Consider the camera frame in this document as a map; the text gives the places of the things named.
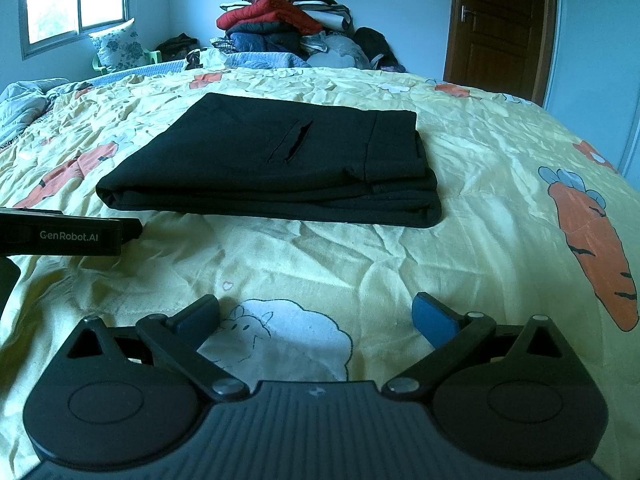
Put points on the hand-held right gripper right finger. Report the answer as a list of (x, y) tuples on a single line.
[(435, 320)]

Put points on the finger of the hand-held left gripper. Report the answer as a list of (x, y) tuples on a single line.
[(131, 229)]

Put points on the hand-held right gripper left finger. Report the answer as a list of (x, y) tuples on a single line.
[(195, 317)]

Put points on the black pants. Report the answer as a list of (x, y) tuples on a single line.
[(260, 175)]

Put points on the yellow carrot print bedsheet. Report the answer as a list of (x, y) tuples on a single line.
[(350, 260)]

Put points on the light blue crumpled quilt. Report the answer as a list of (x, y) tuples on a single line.
[(25, 105)]

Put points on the green plastic chair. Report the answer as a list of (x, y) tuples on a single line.
[(154, 55)]

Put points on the floral pillow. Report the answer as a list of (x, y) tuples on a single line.
[(117, 45)]

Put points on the dark bag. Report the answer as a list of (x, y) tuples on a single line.
[(177, 46)]

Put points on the blue quilted bedspread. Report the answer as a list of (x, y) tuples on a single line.
[(250, 60)]

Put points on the pile of clothes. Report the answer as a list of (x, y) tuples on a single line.
[(280, 25)]

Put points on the brown wooden door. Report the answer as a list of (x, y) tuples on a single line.
[(500, 35)]

